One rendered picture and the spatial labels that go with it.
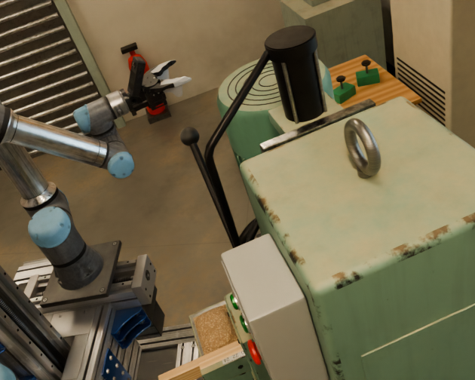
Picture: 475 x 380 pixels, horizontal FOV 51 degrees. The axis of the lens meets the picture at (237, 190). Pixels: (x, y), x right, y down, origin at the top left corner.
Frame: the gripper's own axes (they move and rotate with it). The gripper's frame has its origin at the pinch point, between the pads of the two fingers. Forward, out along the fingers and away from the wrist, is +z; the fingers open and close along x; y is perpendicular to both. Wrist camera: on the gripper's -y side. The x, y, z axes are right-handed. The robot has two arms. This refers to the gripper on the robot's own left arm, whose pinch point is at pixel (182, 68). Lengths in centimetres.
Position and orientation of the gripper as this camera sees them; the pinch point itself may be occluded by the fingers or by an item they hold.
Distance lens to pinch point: 157.5
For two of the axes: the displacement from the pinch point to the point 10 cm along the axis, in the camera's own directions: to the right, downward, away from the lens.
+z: 8.7, -4.5, 1.8
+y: 2.0, 6.7, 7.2
